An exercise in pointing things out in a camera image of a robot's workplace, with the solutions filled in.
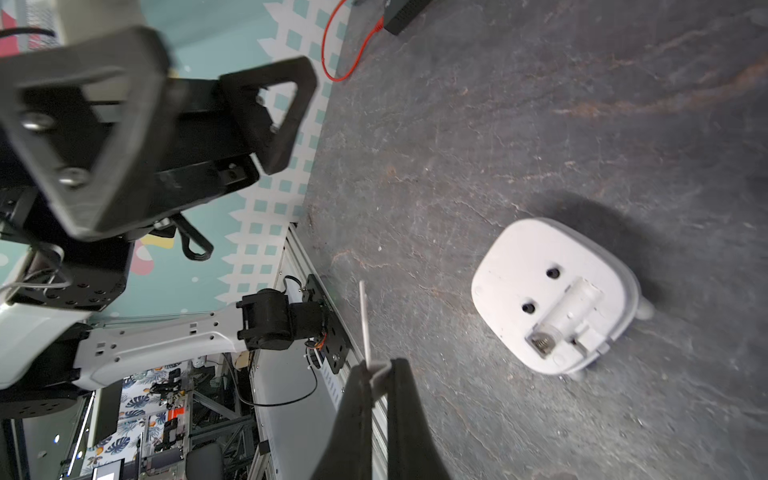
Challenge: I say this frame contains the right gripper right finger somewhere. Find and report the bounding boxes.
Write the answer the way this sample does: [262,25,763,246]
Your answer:
[386,358,450,480]

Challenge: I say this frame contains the black network switch box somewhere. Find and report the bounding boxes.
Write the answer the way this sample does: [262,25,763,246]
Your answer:
[382,0,431,35]

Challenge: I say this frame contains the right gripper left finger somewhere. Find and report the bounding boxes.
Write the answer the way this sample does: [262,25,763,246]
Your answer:
[310,362,374,480]

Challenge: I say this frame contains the aluminium rail frame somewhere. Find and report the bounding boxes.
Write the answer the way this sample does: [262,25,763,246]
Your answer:
[245,224,391,480]

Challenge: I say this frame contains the red cable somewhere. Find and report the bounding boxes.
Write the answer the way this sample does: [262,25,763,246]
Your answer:
[320,0,386,83]

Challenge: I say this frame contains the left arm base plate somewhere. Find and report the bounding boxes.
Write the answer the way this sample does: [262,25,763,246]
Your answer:
[302,274,352,374]

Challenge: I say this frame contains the white battery cover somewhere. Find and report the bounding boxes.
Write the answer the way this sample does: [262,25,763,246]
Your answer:
[358,280,391,402]

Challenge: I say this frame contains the white alarm clock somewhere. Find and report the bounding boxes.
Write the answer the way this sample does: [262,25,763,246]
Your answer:
[471,218,655,380]

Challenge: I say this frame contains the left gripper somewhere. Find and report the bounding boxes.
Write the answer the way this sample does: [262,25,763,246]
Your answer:
[0,25,319,313]

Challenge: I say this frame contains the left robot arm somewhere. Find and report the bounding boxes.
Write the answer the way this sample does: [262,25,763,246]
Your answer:
[1,26,328,419]

